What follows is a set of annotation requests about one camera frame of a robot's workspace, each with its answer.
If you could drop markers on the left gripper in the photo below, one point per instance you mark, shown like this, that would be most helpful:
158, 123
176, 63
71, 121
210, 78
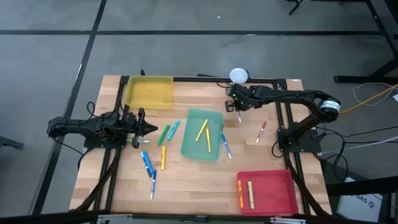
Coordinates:
133, 126

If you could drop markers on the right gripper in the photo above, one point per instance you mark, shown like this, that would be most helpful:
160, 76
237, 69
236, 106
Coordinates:
244, 98

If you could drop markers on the pink marker white cap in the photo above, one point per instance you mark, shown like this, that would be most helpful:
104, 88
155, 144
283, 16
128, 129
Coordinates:
261, 132

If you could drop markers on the thick yellow highlighter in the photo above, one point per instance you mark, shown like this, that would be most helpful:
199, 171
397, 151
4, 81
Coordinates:
163, 157

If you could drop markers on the blue Expo marker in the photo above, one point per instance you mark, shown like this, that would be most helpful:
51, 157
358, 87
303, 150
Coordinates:
226, 146
153, 185

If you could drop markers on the orange Sharpie highlighter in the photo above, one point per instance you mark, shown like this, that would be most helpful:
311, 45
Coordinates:
240, 194

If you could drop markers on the pale green highlighter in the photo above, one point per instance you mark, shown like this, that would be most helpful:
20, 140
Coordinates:
251, 195

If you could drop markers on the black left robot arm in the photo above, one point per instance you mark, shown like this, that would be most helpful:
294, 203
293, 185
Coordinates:
77, 126

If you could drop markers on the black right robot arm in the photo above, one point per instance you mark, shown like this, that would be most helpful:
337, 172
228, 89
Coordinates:
295, 96

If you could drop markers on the green capped white marker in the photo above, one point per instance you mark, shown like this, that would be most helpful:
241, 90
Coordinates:
141, 141

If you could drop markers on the teal marker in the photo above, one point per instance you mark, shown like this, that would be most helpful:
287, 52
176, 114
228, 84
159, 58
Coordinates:
173, 130

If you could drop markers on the white-topped metal stand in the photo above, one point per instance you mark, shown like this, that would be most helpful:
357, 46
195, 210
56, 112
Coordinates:
238, 75

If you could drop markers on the yellow translucent bin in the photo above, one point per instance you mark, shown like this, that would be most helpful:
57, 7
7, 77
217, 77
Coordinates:
149, 93

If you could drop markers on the blue capped white marker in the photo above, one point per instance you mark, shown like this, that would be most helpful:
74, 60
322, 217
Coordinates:
146, 166

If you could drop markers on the green translucent bin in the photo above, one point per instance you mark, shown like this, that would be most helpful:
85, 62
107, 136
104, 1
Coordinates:
199, 149

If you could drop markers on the red translucent bin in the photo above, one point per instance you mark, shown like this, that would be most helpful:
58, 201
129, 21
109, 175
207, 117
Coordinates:
273, 193

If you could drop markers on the black desk base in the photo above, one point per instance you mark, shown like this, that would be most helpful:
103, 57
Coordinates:
351, 79

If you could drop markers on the black chair base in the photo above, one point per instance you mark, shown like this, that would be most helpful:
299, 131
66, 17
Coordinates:
294, 7

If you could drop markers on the black front crossbar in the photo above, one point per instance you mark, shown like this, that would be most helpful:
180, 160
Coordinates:
62, 217

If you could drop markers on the black floor foot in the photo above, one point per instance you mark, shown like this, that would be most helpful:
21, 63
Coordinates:
9, 142

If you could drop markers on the white cardboard box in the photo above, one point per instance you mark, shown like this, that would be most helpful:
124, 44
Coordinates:
357, 205

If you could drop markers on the black aluminium table frame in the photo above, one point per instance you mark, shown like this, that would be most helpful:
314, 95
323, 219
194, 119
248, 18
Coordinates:
202, 79

